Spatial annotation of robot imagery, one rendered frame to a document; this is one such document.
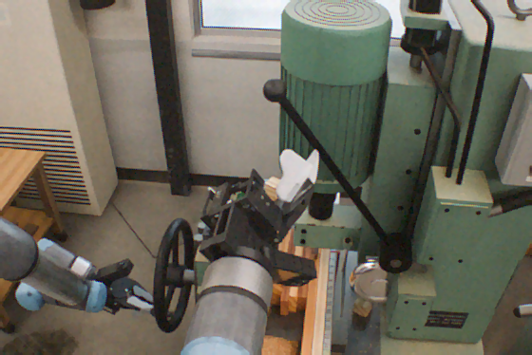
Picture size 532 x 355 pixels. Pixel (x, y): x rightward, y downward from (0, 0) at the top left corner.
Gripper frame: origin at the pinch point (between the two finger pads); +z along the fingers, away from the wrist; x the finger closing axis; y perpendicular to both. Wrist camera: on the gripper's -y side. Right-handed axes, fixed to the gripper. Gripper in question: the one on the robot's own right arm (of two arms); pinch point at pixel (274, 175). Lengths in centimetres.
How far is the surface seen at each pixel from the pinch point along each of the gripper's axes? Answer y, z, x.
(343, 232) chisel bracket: -30.0, 18.3, 6.5
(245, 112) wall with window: -50, 147, 74
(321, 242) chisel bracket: -30.5, 18.3, 12.0
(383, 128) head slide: -9.6, 14.8, -12.9
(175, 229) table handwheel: -17, 25, 44
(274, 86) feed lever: 9.0, 6.6, -5.3
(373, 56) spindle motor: 2.3, 15.2, -17.7
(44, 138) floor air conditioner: 3, 116, 150
